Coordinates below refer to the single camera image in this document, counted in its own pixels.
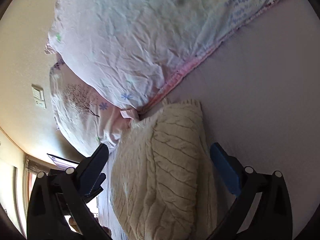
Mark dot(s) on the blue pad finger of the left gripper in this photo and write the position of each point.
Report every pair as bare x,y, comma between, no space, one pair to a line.
97,188

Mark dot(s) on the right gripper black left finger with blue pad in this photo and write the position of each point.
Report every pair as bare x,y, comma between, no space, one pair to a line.
58,195

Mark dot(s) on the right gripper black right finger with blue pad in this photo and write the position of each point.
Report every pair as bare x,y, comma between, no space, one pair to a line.
273,216

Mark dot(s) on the cream cable-knit sweater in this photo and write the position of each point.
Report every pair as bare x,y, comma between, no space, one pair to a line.
162,179

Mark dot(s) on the person left hand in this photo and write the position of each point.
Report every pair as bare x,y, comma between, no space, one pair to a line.
74,225

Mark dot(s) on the flat dark monitor screen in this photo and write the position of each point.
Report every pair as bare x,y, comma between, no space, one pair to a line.
63,163

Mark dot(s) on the pink tree-print pillow left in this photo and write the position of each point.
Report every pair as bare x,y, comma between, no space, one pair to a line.
82,115

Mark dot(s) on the lavender bed sheet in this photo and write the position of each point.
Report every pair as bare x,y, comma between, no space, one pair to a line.
259,93

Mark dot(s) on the pink floral pillow right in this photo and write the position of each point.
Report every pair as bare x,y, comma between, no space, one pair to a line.
134,52

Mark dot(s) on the white wall switch socket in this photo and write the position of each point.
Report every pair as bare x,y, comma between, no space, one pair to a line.
38,94

